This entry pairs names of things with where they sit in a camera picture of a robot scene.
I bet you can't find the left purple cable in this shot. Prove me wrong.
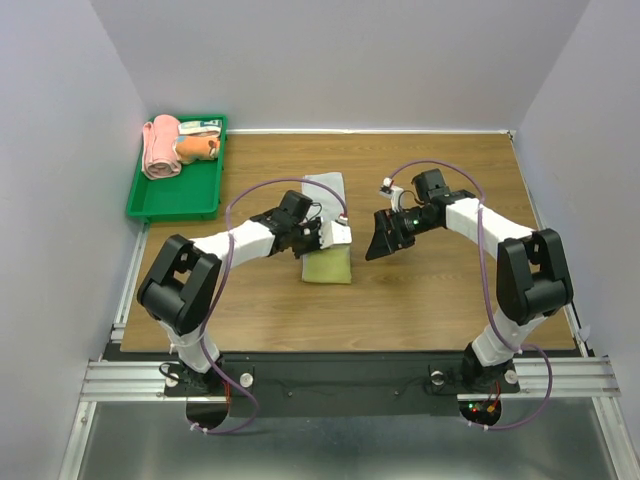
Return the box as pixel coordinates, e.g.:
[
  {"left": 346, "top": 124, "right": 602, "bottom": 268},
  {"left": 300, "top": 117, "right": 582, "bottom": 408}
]
[{"left": 189, "top": 178, "right": 349, "bottom": 435}]

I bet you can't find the rolled white blue towel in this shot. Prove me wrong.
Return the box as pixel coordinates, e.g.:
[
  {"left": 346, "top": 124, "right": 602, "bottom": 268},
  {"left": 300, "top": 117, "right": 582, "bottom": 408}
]
[{"left": 178, "top": 119, "right": 224, "bottom": 137}]

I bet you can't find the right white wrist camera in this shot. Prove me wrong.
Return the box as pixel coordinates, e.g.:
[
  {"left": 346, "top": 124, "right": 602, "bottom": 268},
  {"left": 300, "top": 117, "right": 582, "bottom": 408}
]
[{"left": 379, "top": 177, "right": 404, "bottom": 212}]

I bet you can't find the aluminium frame rail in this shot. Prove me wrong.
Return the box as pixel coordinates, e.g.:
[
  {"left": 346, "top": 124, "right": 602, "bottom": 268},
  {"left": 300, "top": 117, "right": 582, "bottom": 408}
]
[{"left": 80, "top": 357, "right": 621, "bottom": 402}]

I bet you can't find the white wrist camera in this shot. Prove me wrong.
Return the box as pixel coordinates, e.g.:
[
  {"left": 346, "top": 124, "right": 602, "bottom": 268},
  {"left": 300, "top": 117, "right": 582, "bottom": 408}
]
[
  {"left": 319, "top": 220, "right": 352, "bottom": 250},
  {"left": 379, "top": 177, "right": 404, "bottom": 212}
]

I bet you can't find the orange polka dot towel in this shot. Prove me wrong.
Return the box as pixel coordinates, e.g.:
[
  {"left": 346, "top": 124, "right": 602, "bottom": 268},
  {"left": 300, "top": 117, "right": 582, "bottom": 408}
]
[{"left": 172, "top": 135, "right": 221, "bottom": 165}]

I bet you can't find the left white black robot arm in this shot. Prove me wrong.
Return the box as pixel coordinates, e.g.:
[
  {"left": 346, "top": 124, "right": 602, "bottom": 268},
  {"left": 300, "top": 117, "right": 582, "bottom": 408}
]
[{"left": 137, "top": 190, "right": 325, "bottom": 394}]

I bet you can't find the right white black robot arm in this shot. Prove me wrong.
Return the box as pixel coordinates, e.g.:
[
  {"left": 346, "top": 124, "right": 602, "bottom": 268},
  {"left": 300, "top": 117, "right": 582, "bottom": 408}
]
[{"left": 365, "top": 169, "right": 574, "bottom": 390}]

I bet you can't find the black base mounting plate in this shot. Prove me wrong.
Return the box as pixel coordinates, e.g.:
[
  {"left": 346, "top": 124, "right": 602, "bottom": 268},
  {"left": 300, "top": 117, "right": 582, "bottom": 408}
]
[{"left": 159, "top": 351, "right": 519, "bottom": 419}]

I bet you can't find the yellow green towel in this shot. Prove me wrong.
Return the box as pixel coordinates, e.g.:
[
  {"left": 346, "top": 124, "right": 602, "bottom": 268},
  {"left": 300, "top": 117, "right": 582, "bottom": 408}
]
[{"left": 301, "top": 172, "right": 352, "bottom": 284}]

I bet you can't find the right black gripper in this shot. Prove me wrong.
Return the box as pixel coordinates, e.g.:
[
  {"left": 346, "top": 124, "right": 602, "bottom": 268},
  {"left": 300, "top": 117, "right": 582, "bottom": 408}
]
[{"left": 365, "top": 206, "right": 439, "bottom": 260}]

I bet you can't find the rolled pink towel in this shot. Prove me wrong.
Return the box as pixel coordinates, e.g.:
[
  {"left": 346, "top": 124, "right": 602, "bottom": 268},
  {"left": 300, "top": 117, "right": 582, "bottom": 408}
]
[{"left": 141, "top": 114, "right": 182, "bottom": 180}]

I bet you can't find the green plastic tray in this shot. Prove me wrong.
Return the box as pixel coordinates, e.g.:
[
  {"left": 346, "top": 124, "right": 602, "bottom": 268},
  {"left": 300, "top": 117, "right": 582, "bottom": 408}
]
[{"left": 126, "top": 114, "right": 227, "bottom": 223}]

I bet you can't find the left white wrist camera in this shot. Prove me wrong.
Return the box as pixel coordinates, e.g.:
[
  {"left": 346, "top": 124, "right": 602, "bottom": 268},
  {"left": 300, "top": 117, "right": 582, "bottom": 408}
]
[{"left": 319, "top": 220, "right": 352, "bottom": 250}]

